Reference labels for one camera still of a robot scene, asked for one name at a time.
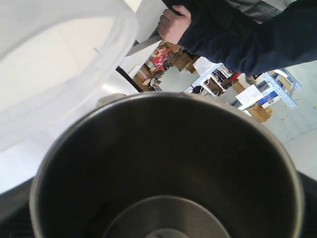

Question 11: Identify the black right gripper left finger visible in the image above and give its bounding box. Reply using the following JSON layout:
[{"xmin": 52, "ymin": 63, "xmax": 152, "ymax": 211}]
[{"xmin": 0, "ymin": 178, "xmax": 34, "ymax": 238}]

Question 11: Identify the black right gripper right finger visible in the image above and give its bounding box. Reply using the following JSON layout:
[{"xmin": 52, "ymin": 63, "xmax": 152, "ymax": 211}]
[{"xmin": 298, "ymin": 172, "xmax": 317, "ymax": 238}]

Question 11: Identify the steel mug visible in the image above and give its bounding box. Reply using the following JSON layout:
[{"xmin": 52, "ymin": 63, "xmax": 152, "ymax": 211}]
[{"xmin": 29, "ymin": 92, "xmax": 305, "ymax": 238}]

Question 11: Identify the person's bare hand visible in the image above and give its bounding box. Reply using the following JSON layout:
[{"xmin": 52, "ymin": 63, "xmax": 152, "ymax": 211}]
[{"xmin": 158, "ymin": 5, "xmax": 192, "ymax": 45}]

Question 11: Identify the blue metal shelf rack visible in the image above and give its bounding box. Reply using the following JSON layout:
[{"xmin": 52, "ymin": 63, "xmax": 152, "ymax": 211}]
[{"xmin": 230, "ymin": 68, "xmax": 303, "ymax": 110}]

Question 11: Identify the white storage shelf rack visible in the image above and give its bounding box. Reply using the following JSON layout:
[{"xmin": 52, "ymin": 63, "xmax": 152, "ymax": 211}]
[{"xmin": 184, "ymin": 57, "xmax": 241, "ymax": 98}]

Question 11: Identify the person in dark clothes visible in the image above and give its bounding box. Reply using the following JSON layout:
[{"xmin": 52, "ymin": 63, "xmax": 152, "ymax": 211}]
[{"xmin": 165, "ymin": 0, "xmax": 317, "ymax": 75}]

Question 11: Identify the translucent plastic pitcher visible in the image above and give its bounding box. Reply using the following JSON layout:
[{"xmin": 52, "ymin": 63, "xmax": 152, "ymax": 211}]
[{"xmin": 0, "ymin": 0, "xmax": 140, "ymax": 150}]

